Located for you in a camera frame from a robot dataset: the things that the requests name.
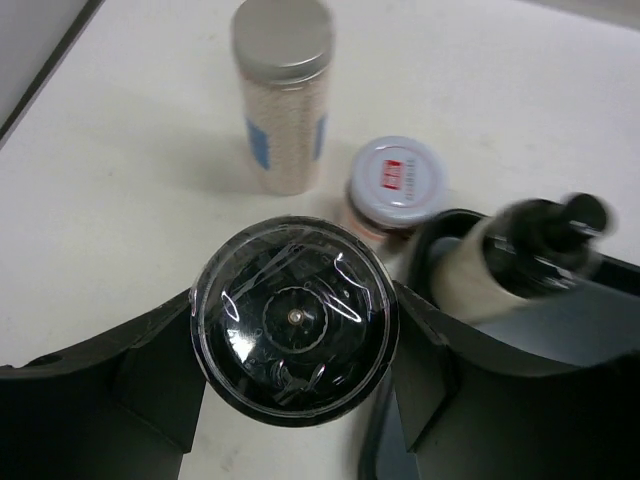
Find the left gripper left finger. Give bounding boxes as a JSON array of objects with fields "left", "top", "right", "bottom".
[{"left": 1, "top": 292, "right": 205, "bottom": 479}]

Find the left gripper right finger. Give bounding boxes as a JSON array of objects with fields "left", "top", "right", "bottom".
[{"left": 392, "top": 285, "right": 639, "bottom": 479}]

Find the black-cap white bottle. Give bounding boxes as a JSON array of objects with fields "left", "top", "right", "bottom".
[{"left": 430, "top": 193, "right": 612, "bottom": 325}]

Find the white-lid brown jar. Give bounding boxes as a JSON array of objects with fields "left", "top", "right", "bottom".
[{"left": 340, "top": 136, "right": 448, "bottom": 249}]

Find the silver-cap shaker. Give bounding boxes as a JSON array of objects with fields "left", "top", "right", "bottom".
[{"left": 231, "top": 1, "right": 335, "bottom": 195}]

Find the black plastic tray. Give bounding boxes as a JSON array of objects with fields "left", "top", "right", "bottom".
[{"left": 357, "top": 208, "right": 640, "bottom": 480}]

